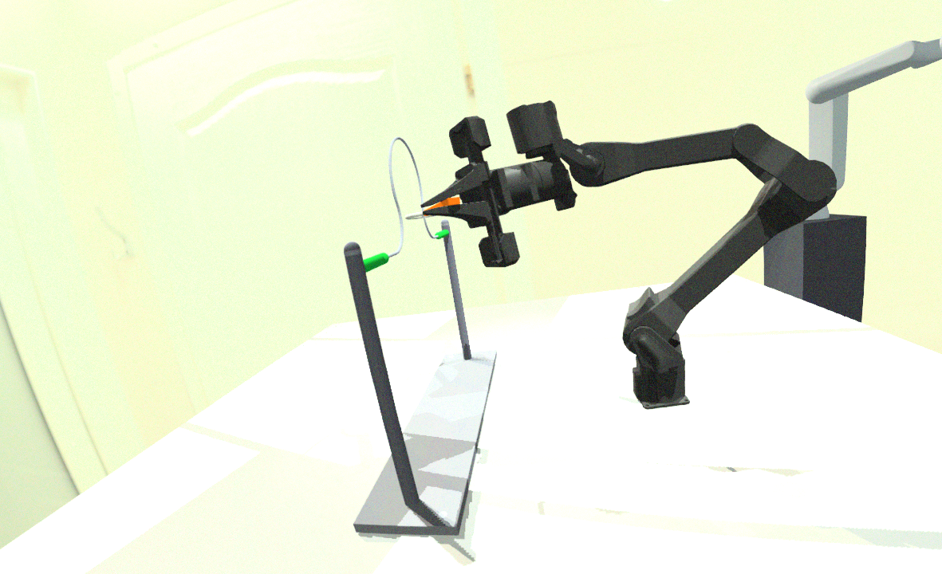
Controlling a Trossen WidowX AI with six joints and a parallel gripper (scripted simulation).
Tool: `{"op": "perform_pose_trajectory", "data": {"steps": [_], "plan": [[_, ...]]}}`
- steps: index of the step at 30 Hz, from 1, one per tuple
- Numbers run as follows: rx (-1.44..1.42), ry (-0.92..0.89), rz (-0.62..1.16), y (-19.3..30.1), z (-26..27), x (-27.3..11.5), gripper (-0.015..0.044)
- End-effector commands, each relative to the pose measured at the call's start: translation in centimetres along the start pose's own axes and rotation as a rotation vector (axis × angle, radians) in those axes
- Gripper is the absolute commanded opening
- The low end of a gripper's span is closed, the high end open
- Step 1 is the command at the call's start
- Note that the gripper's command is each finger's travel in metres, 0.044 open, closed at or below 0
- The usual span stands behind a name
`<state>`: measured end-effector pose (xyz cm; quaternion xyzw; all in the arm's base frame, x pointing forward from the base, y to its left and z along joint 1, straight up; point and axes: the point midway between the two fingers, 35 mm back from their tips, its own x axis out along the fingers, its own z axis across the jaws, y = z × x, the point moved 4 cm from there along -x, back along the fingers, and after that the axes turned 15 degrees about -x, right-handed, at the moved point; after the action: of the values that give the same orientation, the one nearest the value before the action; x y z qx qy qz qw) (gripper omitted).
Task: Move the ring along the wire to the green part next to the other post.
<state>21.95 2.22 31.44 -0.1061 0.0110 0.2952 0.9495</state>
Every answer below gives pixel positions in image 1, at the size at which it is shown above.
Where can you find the orange bar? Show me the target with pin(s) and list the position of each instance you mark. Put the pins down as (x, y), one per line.
(446, 202)

